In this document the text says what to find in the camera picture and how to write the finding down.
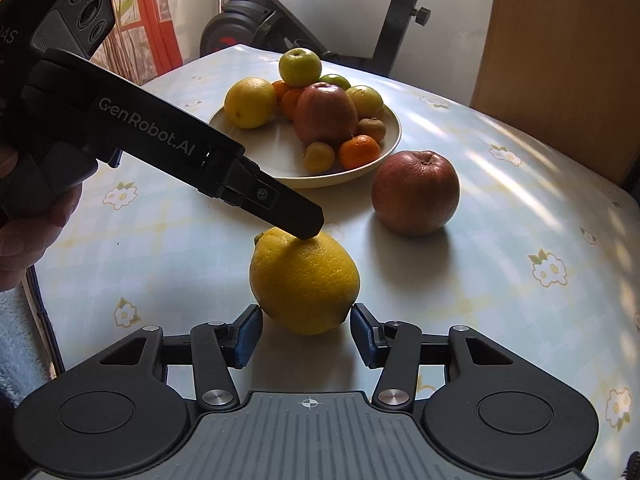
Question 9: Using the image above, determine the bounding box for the small brown kiwi fruit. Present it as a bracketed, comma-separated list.
[303, 142, 335, 174]

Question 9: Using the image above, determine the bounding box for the large yellow orange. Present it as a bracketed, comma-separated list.
[224, 77, 278, 129]

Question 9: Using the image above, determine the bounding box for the dark red apple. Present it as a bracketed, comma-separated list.
[293, 82, 359, 146]

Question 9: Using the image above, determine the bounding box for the yellow lemon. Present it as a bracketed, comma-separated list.
[250, 228, 360, 336]

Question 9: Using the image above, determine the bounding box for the yellow-green apple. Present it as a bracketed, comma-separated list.
[346, 84, 385, 119]
[279, 48, 322, 88]

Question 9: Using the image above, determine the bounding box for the small brown-yellow fruit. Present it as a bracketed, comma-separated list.
[357, 117, 386, 144]

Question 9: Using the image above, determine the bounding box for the green apple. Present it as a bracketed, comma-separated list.
[318, 74, 352, 91]

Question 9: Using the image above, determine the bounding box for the small orange mandarin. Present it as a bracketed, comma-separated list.
[272, 80, 291, 105]

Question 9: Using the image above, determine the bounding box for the person's left hand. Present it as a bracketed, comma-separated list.
[0, 146, 84, 294]

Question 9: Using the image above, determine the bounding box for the beige round plate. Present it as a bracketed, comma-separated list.
[209, 107, 402, 190]

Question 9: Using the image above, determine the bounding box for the red patterned curtain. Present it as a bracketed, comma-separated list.
[89, 0, 184, 86]

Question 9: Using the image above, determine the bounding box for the black exercise bike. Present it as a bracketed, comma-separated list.
[199, 0, 485, 79]

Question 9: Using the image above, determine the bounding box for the wooden wardrobe panel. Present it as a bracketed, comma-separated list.
[471, 0, 639, 184]

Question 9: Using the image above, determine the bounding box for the black cable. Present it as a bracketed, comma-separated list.
[24, 263, 66, 376]

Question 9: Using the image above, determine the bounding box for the grey left camera box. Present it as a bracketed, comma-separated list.
[1, 0, 115, 62]

